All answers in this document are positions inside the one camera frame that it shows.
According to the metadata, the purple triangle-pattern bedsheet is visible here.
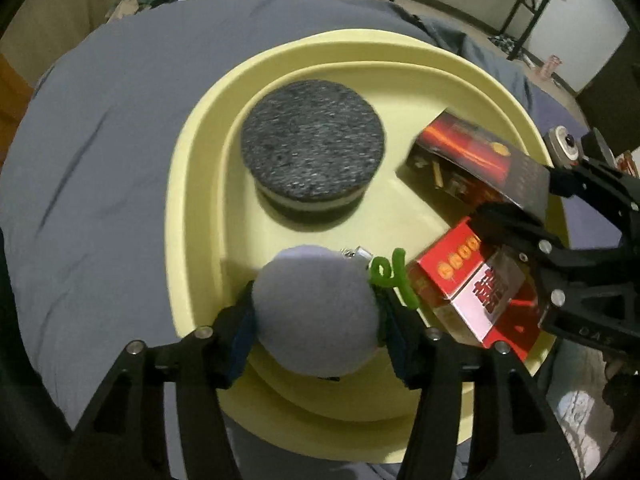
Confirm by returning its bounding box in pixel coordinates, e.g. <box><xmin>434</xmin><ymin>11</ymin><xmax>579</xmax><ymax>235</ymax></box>
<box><xmin>527</xmin><ymin>82</ymin><xmax>620</xmax><ymax>249</ymax></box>

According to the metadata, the red and white cigarette box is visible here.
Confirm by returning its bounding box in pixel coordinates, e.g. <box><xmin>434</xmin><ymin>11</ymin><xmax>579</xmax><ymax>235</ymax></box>
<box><xmin>407</xmin><ymin>217</ymin><xmax>554</xmax><ymax>372</ymax></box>

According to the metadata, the grey fluffy pompom keychain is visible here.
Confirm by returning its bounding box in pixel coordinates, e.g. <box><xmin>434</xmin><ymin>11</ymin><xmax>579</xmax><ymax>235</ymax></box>
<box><xmin>250</xmin><ymin>244</ymin><xmax>422</xmax><ymax>378</ymax></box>

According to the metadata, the pile of dark clothes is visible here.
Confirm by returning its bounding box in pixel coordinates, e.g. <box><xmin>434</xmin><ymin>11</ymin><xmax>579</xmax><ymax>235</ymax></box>
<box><xmin>488</xmin><ymin>34</ymin><xmax>527</xmax><ymax>61</ymax></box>

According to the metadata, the dark orange cigarette carton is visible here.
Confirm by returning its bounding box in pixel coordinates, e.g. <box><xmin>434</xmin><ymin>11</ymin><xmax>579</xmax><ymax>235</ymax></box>
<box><xmin>396</xmin><ymin>110</ymin><xmax>550</xmax><ymax>226</ymax></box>

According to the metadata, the pink carton on floor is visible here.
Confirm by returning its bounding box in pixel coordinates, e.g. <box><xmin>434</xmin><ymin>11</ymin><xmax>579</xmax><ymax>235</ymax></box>
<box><xmin>537</xmin><ymin>54</ymin><xmax>562</xmax><ymax>80</ymax></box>

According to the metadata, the grey blanket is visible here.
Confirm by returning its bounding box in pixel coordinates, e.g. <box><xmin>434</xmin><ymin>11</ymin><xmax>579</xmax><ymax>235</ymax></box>
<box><xmin>0</xmin><ymin>0</ymin><xmax>532</xmax><ymax>480</ymax></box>

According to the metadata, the yellow plastic tray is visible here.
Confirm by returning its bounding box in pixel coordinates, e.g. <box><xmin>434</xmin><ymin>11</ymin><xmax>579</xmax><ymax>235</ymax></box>
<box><xmin>165</xmin><ymin>29</ymin><xmax>550</xmax><ymax>463</ymax></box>

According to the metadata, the small black foam disc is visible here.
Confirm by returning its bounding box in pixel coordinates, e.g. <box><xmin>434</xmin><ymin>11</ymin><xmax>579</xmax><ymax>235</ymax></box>
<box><xmin>240</xmin><ymin>79</ymin><xmax>386</xmax><ymax>219</ymax></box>

